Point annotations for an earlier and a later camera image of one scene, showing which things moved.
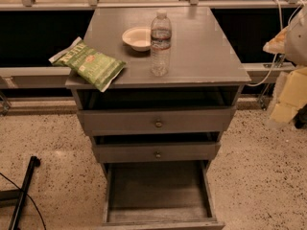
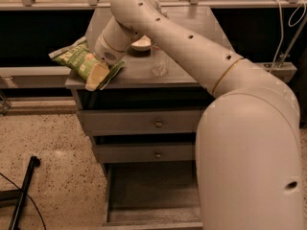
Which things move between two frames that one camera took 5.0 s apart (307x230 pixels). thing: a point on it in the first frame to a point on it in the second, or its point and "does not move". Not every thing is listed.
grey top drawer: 155,121 does not move
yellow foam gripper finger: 290,95 to 110,47
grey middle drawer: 157,152 does not move
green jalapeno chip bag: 91,64 does not move
